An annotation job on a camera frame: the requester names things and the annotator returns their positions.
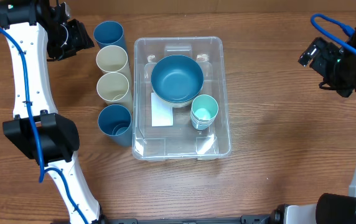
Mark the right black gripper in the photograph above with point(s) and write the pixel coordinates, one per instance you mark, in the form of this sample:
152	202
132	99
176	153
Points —
322	52

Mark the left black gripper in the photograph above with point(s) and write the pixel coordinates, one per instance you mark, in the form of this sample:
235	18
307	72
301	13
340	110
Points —
83	41

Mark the dark blue bowl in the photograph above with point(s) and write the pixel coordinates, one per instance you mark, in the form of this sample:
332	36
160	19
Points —
177	79

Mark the mint green small cup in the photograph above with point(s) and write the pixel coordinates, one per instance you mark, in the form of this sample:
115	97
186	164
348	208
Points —
205	108

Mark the light blue small cup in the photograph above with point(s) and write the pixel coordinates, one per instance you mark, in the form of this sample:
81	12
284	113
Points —
200	127

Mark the pink small cup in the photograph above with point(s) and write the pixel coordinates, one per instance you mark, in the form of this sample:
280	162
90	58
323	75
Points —
199	121

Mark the grey small cup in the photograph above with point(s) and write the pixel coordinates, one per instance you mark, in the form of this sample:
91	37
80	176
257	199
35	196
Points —
201	124

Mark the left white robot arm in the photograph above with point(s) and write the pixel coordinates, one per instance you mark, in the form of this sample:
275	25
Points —
38	33

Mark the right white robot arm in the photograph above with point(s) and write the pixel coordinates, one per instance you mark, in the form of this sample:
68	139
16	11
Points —
330	208

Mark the clear plastic storage container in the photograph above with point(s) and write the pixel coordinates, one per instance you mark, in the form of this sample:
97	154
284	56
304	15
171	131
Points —
181	140

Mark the far dark blue tall cup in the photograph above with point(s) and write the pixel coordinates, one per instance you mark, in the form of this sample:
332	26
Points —
110	33

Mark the dark blue tall cup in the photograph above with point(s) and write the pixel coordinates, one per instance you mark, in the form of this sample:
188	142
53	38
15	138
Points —
110	33
115	121

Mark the far cream tall cup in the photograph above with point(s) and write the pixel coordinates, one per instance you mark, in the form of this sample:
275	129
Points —
114	58

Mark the cream tall cup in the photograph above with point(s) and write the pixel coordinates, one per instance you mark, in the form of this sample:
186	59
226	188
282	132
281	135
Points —
114	88
114	58

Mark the near cream tall cup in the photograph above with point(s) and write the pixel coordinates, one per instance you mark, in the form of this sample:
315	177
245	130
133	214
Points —
114	88

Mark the near dark blue tall cup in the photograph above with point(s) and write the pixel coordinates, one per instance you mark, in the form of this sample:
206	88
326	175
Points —
115	121

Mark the white paper label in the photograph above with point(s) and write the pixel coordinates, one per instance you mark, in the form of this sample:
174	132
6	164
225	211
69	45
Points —
161	112

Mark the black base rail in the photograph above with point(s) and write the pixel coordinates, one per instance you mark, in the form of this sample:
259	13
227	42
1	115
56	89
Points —
184	220

